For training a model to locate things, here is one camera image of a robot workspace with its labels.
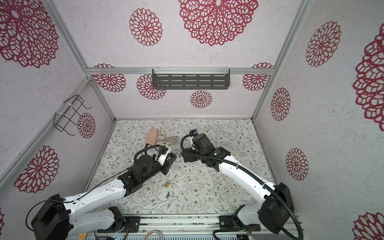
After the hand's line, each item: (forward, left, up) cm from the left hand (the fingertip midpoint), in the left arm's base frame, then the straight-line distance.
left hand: (172, 157), depth 79 cm
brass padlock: (-8, +4, -18) cm, 20 cm away
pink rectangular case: (+27, +19, -16) cm, 37 cm away
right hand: (+3, -8, +3) cm, 9 cm away
